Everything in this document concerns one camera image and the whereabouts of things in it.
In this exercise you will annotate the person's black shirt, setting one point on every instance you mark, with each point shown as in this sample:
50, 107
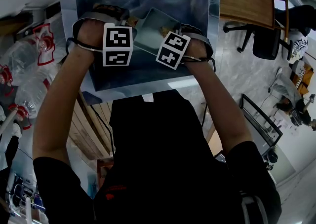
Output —
160, 163

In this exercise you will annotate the black office chair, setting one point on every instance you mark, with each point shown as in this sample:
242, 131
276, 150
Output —
266, 44

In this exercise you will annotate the black frame stand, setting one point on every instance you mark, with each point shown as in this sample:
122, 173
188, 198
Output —
280, 133

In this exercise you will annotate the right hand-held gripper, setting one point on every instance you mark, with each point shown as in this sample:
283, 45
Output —
171, 50

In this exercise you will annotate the white printed cushion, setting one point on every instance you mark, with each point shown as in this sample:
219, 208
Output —
300, 49

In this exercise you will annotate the person's left forearm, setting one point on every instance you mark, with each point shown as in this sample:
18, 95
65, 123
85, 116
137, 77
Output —
56, 104

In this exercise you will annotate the person's right forearm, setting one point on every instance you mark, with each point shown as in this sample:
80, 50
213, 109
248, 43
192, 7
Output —
222, 109

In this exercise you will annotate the person's right hand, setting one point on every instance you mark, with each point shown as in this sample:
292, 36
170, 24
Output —
196, 50

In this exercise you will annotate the round wooden stool seat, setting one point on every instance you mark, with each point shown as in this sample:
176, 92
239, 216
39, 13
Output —
214, 141

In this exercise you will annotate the tan fibre clump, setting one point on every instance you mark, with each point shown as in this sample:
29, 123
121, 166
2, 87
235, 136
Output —
165, 31

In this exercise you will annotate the brown cardboard box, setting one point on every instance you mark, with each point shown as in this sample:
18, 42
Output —
14, 28

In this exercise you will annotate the person's left hand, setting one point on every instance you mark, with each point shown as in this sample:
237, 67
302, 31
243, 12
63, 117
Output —
91, 34

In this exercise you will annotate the white wooden stool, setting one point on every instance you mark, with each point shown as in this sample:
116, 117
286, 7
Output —
8, 120

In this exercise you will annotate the stainless steel sink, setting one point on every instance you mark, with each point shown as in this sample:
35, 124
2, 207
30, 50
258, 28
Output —
148, 75

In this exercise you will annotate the grey laptop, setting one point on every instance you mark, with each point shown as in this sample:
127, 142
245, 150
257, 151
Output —
254, 131

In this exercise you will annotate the wooden slatted floor board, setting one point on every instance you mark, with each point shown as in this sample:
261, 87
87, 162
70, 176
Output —
86, 129

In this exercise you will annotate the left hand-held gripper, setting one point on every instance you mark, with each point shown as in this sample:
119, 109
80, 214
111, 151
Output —
117, 45

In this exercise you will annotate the reddish brown wooden frame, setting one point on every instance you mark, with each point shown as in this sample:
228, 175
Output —
99, 173

